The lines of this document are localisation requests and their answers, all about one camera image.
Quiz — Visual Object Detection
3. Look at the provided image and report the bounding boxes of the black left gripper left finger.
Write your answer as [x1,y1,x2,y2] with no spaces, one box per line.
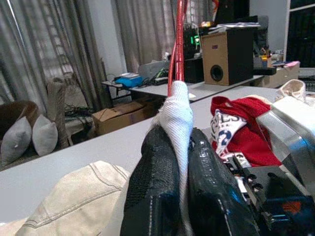
[120,125,184,236]

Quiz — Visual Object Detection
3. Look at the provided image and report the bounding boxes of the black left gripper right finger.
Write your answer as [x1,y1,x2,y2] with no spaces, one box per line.
[188,128,261,236]

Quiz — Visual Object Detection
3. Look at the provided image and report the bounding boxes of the red shirt with number print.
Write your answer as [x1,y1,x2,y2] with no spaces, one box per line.
[210,95,284,168]

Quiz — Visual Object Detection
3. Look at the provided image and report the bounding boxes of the cream jacket with flag patches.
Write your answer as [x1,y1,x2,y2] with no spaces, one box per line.
[14,80,195,236]

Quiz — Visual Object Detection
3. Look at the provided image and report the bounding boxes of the red plastic hanger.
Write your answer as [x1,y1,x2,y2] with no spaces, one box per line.
[167,0,189,97]

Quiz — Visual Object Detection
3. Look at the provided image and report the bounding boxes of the brown cardboard box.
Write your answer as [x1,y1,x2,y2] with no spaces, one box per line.
[92,100,159,137]

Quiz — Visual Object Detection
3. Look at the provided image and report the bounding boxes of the cream hooded jacket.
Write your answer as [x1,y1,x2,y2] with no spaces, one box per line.
[275,79,308,102]

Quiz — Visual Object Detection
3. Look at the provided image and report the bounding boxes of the blue device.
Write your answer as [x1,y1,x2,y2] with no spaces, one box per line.
[114,76,144,89]

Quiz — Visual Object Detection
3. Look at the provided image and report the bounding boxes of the low beige cabinet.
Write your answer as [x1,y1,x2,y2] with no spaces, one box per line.
[253,60,301,89]

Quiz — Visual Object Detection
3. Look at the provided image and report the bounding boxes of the grey case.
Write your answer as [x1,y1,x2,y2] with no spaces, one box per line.
[137,60,171,81]

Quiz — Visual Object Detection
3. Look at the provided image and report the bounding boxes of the grey pillow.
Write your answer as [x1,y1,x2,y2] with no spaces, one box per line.
[0,115,33,168]
[31,114,59,157]

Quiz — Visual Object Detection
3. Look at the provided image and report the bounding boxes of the black box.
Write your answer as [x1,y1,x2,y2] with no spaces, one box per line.
[183,58,205,84]

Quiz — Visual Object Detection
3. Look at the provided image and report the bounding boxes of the wooden loudspeaker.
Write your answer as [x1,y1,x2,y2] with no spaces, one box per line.
[200,28,255,87]

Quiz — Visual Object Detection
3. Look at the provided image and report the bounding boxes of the black device green lights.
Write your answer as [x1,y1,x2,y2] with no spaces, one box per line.
[183,23,205,60]

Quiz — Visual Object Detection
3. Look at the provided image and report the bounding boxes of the sheer grey curtain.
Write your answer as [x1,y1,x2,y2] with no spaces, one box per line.
[0,0,107,116]
[112,0,182,74]

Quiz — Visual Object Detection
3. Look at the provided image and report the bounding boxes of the brown armchair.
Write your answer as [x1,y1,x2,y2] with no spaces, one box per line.
[0,100,41,142]

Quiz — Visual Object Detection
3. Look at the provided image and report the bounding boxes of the paper stack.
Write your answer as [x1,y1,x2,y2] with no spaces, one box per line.
[208,21,261,34]

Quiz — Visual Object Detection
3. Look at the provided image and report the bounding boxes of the black monitor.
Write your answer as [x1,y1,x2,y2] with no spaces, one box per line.
[216,0,251,25]

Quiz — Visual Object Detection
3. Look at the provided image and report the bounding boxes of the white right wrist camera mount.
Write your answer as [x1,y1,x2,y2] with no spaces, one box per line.
[255,96,315,180]

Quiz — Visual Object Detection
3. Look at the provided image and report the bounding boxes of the beige scratching post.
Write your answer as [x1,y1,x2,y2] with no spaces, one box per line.
[46,77,70,149]

